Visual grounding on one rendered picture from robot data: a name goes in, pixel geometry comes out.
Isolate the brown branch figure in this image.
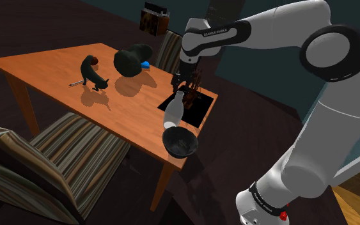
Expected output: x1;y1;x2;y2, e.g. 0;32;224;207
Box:
182;68;203;110

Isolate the striped upholstered chair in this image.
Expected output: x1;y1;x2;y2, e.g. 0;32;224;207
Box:
0;111;131;225
154;29;184;75

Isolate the white vase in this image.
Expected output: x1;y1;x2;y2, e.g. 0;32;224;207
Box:
162;90;185;130

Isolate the dark green dumbbell-shaped object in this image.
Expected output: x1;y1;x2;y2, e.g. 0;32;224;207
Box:
113;43;154;79

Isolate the brown cabinet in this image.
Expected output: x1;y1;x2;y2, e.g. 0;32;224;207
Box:
138;1;171;37

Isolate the black bowl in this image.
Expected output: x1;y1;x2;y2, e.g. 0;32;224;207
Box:
162;126;200;159

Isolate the black cat figure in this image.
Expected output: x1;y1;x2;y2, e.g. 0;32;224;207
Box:
80;54;110;92

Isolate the orange wooden table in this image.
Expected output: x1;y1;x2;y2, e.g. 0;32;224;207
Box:
0;42;219;213

